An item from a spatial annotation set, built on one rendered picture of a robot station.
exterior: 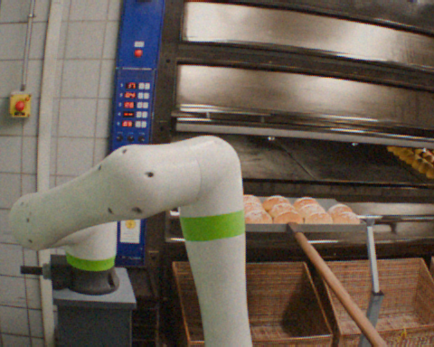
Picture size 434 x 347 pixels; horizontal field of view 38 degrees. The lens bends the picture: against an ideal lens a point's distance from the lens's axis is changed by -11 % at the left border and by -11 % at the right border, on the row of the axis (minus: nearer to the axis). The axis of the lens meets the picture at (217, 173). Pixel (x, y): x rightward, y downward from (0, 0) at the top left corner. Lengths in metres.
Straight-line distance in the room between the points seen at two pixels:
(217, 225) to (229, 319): 0.18
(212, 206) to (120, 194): 0.19
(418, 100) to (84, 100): 1.39
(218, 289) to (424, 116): 1.82
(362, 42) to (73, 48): 1.15
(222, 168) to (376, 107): 1.64
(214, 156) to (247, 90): 1.43
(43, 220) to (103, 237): 0.23
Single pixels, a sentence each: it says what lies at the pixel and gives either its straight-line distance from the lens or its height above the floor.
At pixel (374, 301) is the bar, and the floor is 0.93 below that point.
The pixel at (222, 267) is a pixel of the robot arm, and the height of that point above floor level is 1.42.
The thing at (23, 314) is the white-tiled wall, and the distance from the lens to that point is 2.91.
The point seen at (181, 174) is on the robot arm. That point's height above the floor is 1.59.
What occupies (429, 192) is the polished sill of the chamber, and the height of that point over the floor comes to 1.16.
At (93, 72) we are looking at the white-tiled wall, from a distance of 2.56.
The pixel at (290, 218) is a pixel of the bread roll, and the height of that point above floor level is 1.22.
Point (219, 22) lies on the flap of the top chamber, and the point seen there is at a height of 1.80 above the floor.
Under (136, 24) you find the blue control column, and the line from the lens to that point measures 2.52.
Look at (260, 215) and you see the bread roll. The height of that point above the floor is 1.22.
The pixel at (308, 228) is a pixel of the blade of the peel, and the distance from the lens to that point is 2.23.
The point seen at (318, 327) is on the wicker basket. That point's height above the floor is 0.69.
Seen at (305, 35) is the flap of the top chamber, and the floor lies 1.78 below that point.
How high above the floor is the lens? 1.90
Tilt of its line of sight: 15 degrees down
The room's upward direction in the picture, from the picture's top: 5 degrees clockwise
